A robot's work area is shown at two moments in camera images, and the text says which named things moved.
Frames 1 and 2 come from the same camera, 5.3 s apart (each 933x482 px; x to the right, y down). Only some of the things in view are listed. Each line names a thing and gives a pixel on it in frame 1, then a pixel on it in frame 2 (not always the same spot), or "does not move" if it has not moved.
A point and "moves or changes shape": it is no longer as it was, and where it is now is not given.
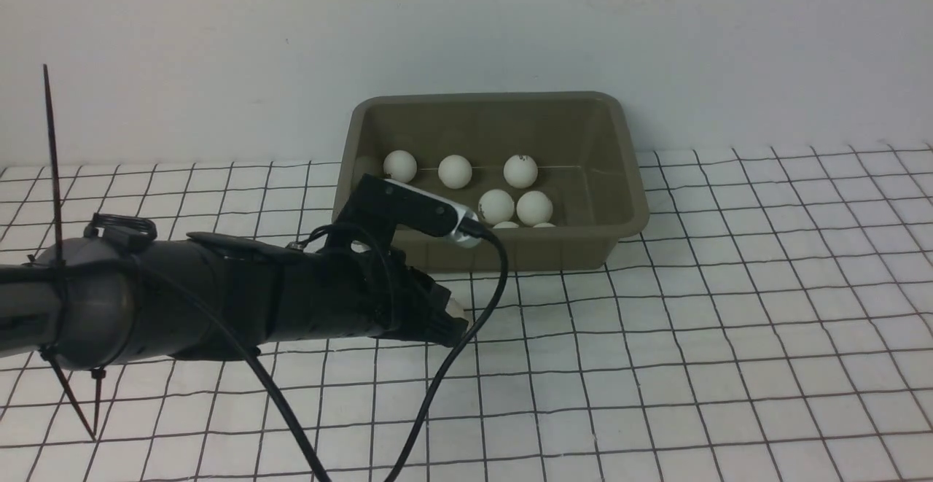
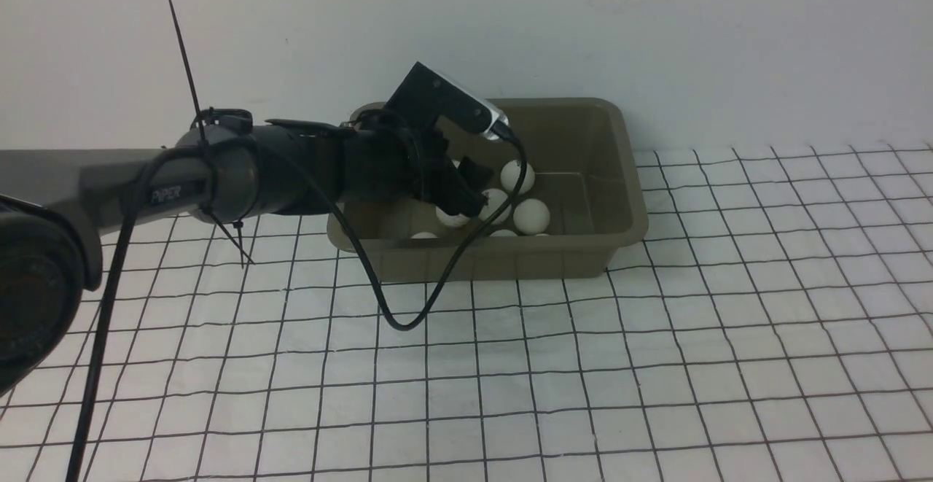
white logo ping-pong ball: x=496 y=205 does not move
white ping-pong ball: x=455 y=308 moves or changes shape
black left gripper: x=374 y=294 to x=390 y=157
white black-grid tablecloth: x=770 y=320 does not move
